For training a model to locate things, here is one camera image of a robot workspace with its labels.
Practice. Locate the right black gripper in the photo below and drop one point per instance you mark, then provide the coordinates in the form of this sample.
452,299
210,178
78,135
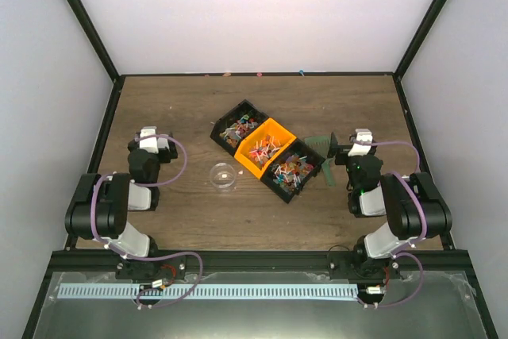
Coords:
335,148

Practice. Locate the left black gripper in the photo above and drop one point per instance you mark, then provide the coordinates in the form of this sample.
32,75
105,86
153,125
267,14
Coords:
173,152

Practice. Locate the green plastic scoop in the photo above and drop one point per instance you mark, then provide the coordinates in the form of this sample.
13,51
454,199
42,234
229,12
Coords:
321,144

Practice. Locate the black candy bin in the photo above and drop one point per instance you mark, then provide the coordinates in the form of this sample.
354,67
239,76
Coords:
292,169
231,129

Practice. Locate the orange candy bin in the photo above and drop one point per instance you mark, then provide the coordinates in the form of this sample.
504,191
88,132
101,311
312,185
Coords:
262,146

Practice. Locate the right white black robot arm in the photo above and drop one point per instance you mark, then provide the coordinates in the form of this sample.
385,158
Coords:
412,205

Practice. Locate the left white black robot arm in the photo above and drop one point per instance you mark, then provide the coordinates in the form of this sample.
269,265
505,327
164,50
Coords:
100,205

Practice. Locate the clear plastic cup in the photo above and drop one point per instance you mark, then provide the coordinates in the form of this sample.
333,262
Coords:
223,177

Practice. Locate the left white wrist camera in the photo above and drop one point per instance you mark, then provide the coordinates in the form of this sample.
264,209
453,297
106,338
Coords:
148,140

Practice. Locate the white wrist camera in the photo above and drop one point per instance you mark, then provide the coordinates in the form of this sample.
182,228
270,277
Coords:
361,142
148,140

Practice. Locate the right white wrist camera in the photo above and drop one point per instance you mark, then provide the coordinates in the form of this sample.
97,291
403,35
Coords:
361,142

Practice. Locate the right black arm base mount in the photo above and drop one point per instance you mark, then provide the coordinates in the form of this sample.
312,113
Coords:
350,265

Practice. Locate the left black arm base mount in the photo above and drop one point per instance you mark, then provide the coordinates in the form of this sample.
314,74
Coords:
144,271

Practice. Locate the black aluminium frame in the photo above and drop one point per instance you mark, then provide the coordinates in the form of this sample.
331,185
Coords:
73,259

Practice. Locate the light blue slotted cable duct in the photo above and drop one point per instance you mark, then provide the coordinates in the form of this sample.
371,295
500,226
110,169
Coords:
318,291

